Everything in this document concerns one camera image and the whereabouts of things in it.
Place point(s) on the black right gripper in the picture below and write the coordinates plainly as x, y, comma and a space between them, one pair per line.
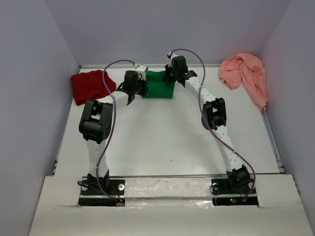
169, 76

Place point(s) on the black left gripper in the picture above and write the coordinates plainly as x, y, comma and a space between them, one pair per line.
143, 88

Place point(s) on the green t shirt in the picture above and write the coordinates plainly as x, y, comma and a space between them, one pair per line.
157, 87

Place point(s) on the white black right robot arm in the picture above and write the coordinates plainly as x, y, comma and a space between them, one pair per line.
214, 119

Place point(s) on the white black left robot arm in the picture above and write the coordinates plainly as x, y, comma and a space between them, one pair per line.
98, 121

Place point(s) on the dark red t shirt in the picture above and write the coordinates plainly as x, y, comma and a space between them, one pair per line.
88, 85

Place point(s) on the salmon pink t shirt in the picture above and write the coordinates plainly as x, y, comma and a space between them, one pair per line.
248, 70

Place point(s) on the white front cover board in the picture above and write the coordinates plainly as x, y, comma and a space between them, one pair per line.
158, 206

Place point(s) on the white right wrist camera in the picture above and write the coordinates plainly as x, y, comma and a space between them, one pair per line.
171, 55

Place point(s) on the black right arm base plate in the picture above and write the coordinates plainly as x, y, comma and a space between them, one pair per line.
227, 196

